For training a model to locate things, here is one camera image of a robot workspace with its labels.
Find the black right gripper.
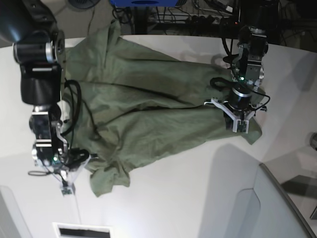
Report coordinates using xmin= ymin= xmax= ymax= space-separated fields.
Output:
xmin=65 ymin=148 xmax=88 ymax=170

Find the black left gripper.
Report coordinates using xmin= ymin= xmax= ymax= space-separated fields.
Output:
xmin=224 ymin=86 xmax=252 ymax=131

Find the green t-shirt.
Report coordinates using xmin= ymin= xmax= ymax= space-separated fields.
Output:
xmin=60 ymin=19 xmax=263 ymax=198

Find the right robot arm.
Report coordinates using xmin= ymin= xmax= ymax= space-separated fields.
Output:
xmin=0 ymin=0 xmax=89 ymax=172

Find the black power strip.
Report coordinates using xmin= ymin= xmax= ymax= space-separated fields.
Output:
xmin=186 ymin=15 xmax=225 ymax=26

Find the black table leg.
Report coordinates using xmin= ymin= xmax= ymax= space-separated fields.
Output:
xmin=133 ymin=7 xmax=149 ymax=35

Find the blue box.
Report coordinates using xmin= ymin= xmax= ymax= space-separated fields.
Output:
xmin=110 ymin=0 xmax=187 ymax=7

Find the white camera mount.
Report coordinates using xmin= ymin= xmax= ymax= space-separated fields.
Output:
xmin=204 ymin=98 xmax=269 ymax=133
xmin=48 ymin=153 xmax=91 ymax=196

